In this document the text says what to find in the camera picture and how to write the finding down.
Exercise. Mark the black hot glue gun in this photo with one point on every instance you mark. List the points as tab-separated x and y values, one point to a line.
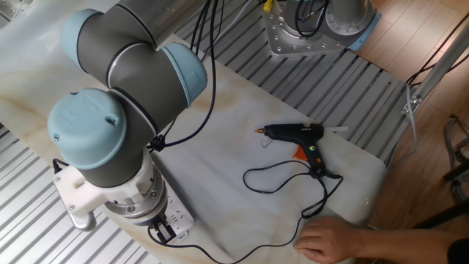
293	131

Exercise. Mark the yellow connector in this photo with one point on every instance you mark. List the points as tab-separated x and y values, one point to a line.
268	5

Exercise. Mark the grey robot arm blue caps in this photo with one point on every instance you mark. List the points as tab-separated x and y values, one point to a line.
139	80

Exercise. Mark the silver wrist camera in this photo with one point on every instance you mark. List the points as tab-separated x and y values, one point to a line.
86	221

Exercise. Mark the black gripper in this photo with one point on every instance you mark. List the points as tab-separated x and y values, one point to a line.
157	220

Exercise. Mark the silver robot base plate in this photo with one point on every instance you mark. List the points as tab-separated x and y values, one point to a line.
278	40

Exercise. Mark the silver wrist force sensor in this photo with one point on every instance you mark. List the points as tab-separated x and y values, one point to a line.
135	209

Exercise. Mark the person's bare forearm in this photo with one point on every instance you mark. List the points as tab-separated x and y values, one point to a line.
403	245

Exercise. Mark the white marble pattern board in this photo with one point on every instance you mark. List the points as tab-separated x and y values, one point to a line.
238	110

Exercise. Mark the white power strip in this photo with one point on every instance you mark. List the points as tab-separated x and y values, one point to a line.
183	216

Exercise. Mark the black shirt sleeve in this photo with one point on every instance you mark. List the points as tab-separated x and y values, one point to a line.
459	253

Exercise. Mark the person's bare hand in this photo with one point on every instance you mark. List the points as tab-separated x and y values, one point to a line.
326	242

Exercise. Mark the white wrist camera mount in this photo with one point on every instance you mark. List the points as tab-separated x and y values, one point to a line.
78	190

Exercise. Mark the silver corner bracket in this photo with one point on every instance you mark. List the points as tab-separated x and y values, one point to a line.
11	9

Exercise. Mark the aluminium frame beam with bracket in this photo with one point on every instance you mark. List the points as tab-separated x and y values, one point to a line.
439	67

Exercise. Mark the black chair leg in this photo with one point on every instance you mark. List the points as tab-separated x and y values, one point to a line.
439	218

